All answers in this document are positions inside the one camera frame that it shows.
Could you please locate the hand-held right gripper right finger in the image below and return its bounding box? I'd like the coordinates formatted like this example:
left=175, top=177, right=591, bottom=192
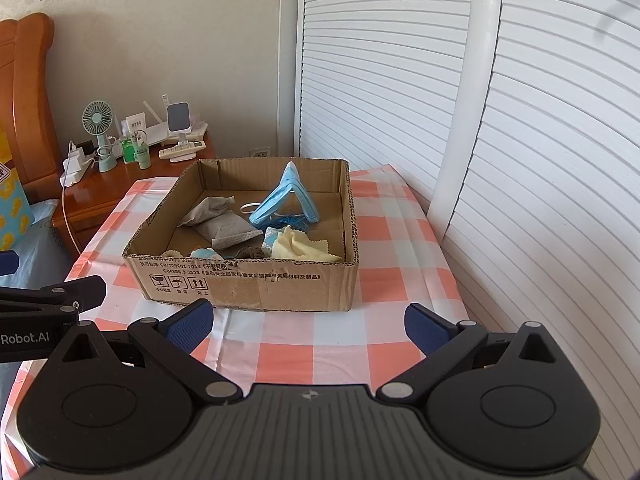
left=377, top=303, right=571, bottom=406

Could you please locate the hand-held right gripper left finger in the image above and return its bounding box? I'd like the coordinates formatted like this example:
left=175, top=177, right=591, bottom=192
left=50, top=298, right=243, bottom=406

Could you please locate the brown cardboard box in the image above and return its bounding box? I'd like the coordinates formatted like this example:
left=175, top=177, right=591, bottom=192
left=122, top=158, right=361, bottom=313

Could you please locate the grey sachet with lace edge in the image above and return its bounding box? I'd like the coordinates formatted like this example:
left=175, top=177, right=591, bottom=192
left=192, top=212, right=264, bottom=252
left=178, top=196, right=236, bottom=229

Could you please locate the floral drawstring pouch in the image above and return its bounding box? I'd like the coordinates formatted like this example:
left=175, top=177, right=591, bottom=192
left=262, top=226, right=287, bottom=257

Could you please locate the yellow cleaning cloth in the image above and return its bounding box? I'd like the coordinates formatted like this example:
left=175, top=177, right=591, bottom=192
left=270, top=226, right=346, bottom=264

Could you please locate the blue cord bundle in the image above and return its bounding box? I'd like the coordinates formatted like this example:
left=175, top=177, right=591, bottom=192
left=270, top=214, right=311, bottom=231

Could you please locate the blue face mask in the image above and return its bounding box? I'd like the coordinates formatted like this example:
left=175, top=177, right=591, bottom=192
left=248, top=161, right=321, bottom=228

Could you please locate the grey blue bedding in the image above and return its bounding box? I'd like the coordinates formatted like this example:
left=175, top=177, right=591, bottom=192
left=0, top=200, right=77, bottom=391

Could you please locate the yellow printed bag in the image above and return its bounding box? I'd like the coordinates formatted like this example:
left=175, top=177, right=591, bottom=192
left=0, top=130, right=35, bottom=252

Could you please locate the pink white checked tablecloth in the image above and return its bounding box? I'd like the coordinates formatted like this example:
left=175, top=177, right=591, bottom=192
left=0, top=167, right=471, bottom=461

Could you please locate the white power strip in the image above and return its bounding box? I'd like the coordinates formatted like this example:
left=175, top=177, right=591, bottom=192
left=59, top=157, right=96, bottom=187

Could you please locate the wooden nightstand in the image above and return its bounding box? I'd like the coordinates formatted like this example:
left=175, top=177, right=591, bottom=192
left=50, top=127, right=217, bottom=257

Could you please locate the wooden bed headboard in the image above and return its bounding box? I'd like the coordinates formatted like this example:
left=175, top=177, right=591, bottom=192
left=0, top=12, right=69, bottom=202

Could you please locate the green desk fan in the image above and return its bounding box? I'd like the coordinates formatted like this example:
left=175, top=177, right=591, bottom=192
left=81, top=101, right=117, bottom=173

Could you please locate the white remote control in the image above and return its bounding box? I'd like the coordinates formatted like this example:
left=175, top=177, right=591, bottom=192
left=159, top=141, right=207, bottom=160

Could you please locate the white router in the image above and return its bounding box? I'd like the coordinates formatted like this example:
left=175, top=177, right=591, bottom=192
left=142, top=101, right=208, bottom=144

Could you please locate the white phone stand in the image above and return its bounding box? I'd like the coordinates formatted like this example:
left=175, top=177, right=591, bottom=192
left=161, top=94, right=194, bottom=155

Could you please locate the white louvered closet door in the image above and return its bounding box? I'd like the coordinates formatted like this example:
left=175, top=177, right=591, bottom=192
left=427, top=0, right=640, bottom=480
left=299, top=0, right=476, bottom=196

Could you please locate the white power cable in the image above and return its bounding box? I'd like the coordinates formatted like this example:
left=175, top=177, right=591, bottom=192
left=60, top=184, right=83, bottom=256

